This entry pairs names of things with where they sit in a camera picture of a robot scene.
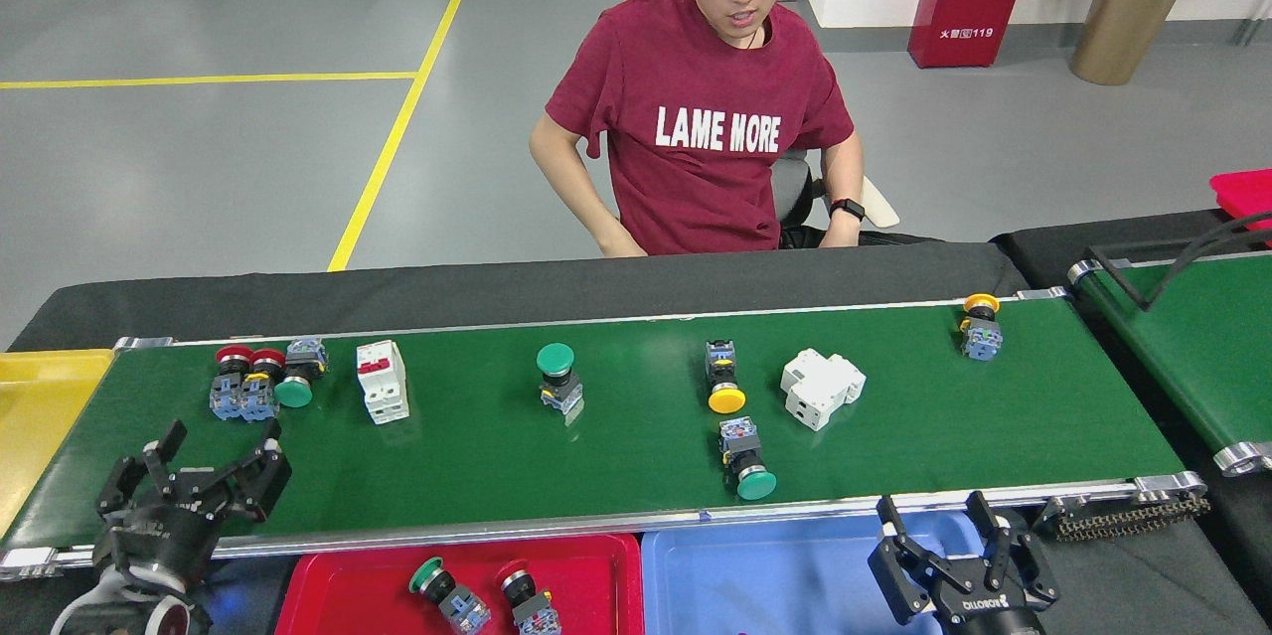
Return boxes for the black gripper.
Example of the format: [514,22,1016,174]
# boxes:
[868,489,1061,635]
[91,418,294,598]

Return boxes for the white circuit breaker red levers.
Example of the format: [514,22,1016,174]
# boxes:
[356,339,410,426]

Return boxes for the green push button switch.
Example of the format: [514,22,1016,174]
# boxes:
[408,556,493,635]
[717,416,778,502]
[273,337,330,409]
[536,342,585,416]

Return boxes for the yellow push button switch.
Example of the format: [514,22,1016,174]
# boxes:
[705,339,747,415]
[958,292,1005,363]

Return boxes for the plain white circuit breaker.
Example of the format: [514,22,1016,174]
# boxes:
[780,348,868,432]

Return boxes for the yellow plastic tray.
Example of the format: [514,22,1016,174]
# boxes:
[0,349,115,539]

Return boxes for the red plastic tray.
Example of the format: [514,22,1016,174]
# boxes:
[275,533,645,635]

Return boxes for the blue plastic tray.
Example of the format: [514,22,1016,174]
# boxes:
[641,511,990,635]

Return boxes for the long green conveyor belt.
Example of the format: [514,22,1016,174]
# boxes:
[0,285,1211,581]

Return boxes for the short green conveyor belt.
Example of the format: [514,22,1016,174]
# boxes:
[1068,250,1272,479]

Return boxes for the red plastic bin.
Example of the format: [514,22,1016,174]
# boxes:
[1209,168,1272,231]

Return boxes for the potted plant in gold pot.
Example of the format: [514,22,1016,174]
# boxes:
[1055,0,1272,86]

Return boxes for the person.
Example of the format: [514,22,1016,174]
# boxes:
[528,0,868,258]

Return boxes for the black conveyor drive chain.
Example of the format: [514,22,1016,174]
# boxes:
[1033,488,1213,544]

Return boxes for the black cable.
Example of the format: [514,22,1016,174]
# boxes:
[1088,213,1272,313]

